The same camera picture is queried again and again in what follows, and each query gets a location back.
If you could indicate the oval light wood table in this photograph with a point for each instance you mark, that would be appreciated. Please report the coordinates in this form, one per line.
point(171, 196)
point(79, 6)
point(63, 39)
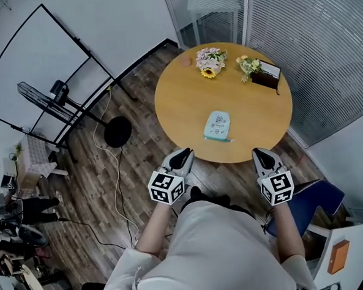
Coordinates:
point(35, 288)

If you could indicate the checkered cloth covered stand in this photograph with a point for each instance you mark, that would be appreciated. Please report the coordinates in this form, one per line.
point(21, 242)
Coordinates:
point(35, 153)

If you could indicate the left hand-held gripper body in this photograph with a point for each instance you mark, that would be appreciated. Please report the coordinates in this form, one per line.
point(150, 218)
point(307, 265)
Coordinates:
point(165, 188)

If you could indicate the person's right forearm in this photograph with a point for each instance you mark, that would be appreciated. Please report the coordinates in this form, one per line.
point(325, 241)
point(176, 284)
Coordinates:
point(286, 233)

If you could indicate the pink flower bouquet with sunflower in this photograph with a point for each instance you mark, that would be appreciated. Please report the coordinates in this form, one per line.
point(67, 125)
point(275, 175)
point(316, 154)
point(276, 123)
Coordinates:
point(210, 61)

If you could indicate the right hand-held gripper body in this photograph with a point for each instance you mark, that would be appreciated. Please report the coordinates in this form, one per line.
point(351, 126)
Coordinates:
point(277, 189)

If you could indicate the dark brown box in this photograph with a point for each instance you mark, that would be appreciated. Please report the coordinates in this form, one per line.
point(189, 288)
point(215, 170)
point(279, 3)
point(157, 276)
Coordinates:
point(264, 78)

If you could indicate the small green potted plant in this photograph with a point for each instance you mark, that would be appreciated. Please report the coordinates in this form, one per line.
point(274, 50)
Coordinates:
point(16, 150)

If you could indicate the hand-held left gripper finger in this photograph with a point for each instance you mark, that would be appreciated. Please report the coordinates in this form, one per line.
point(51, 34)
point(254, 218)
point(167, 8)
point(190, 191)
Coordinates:
point(189, 168)
point(167, 166)

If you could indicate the black standing fan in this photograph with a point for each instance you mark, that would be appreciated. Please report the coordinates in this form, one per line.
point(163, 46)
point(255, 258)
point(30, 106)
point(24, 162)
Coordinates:
point(118, 133)

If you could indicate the person's black shoe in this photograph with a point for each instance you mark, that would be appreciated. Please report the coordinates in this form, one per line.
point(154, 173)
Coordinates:
point(196, 192)

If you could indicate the person's left forearm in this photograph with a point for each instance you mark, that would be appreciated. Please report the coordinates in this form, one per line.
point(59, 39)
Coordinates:
point(154, 232)

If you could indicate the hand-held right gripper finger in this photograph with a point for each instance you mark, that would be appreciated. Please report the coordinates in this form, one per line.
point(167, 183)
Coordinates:
point(258, 168)
point(278, 166)

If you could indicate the light blue patterned cloth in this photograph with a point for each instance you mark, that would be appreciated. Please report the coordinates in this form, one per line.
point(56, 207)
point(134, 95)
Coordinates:
point(218, 125)

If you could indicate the black framed whiteboard stand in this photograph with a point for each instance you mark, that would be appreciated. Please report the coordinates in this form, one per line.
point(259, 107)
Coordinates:
point(27, 74)

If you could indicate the orange box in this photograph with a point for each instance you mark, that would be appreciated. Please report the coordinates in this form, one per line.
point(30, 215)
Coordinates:
point(338, 257)

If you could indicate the yellow flower bouquet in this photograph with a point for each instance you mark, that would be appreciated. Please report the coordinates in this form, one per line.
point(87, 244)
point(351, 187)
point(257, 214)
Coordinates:
point(248, 66)

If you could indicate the blue chair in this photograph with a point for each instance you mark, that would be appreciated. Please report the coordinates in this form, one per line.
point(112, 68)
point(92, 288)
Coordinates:
point(313, 200)

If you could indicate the person in white shirt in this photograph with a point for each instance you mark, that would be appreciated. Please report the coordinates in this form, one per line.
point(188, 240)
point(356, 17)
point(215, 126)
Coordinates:
point(218, 246)

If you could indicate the small pinkish cup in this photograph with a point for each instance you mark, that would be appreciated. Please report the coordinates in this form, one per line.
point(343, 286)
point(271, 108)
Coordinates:
point(185, 60)

